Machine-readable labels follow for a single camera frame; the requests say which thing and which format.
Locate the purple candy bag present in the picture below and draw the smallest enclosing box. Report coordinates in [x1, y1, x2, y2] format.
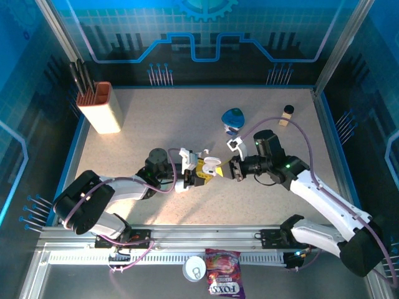
[204, 248, 246, 299]

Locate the small bottle black cap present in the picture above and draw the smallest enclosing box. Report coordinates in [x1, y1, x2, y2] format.
[278, 105, 295, 128]

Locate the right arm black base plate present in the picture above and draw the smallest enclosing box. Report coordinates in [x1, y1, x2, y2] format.
[260, 229, 317, 250]

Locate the blue lidded plastic cup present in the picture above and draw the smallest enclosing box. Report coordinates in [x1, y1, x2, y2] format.
[221, 107, 246, 136]

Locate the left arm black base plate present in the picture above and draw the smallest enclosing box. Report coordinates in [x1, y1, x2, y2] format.
[94, 229, 155, 250]

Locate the white slotted cable duct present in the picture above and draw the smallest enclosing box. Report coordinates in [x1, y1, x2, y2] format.
[48, 250, 287, 266]

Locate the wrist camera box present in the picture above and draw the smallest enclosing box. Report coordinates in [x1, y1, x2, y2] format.
[178, 148, 200, 171]
[226, 136, 249, 159]

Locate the aluminium frame post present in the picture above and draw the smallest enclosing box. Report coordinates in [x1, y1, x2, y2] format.
[34, 0, 82, 68]
[313, 0, 377, 94]

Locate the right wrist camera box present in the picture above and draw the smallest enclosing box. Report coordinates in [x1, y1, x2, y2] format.
[226, 136, 249, 159]

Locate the white pull-tab can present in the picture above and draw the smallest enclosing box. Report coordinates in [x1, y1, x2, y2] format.
[182, 255, 207, 283]

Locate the cream knife block orange top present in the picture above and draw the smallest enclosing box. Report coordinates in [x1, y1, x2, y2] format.
[76, 81, 123, 135]

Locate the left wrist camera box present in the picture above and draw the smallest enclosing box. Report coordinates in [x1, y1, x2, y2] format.
[178, 148, 200, 171]

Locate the aluminium mounting rail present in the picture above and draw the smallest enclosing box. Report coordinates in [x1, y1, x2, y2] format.
[36, 224, 373, 250]

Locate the black handled knife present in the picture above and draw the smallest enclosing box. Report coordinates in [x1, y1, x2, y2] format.
[76, 58, 91, 94]
[81, 64, 96, 93]
[69, 61, 85, 96]

